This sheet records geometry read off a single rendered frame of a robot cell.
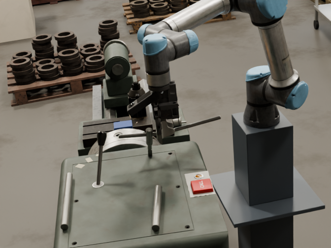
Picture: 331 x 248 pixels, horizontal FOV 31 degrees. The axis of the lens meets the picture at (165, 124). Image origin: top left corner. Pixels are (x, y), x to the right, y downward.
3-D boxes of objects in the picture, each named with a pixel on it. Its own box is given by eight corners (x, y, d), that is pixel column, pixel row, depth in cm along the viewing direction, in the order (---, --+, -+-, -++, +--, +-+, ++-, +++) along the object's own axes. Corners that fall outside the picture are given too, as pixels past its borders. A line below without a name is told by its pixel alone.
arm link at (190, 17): (232, -29, 222) (131, 23, 198) (255, -26, 214) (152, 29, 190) (236, 0, 228) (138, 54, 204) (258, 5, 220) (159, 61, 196)
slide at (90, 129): (174, 135, 284) (174, 126, 282) (83, 147, 281) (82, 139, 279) (170, 118, 300) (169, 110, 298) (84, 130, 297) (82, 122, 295)
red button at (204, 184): (213, 194, 180) (213, 188, 179) (193, 197, 180) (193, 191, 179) (210, 183, 186) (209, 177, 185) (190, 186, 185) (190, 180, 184)
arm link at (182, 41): (176, 24, 197) (150, 33, 191) (200, 30, 189) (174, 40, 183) (178, 46, 200) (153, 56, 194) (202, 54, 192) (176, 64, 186)
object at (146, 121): (153, 133, 277) (152, 123, 275) (131, 136, 277) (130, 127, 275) (149, 114, 296) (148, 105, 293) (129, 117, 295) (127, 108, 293)
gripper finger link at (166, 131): (176, 145, 196) (174, 120, 192) (158, 148, 195) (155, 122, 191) (175, 141, 199) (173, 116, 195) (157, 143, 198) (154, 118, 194)
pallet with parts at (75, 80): (9, 73, 637) (-1, 31, 616) (127, 53, 656) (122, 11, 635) (8, 107, 560) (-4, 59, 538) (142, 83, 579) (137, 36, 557)
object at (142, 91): (146, 96, 279) (145, 90, 277) (128, 99, 278) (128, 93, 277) (145, 89, 286) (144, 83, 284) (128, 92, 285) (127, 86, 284)
